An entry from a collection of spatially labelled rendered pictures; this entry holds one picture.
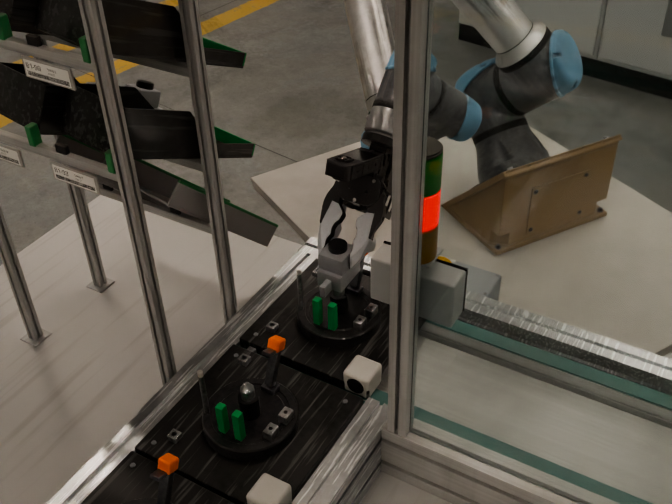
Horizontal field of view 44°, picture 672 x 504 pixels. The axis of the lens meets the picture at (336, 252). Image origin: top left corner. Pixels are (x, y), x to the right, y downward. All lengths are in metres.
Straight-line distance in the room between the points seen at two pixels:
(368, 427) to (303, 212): 0.71
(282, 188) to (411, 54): 1.08
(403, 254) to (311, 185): 0.93
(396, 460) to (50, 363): 0.65
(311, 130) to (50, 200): 1.19
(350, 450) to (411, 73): 0.58
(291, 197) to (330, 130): 2.01
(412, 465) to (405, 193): 0.47
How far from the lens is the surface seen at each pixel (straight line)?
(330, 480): 1.18
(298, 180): 1.94
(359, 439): 1.23
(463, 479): 1.23
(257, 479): 1.18
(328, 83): 4.29
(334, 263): 1.28
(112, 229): 1.85
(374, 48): 1.52
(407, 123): 0.90
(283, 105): 4.10
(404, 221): 0.97
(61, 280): 1.75
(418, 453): 1.24
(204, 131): 1.26
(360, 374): 1.27
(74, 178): 1.23
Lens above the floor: 1.91
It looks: 38 degrees down
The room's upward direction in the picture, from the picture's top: 2 degrees counter-clockwise
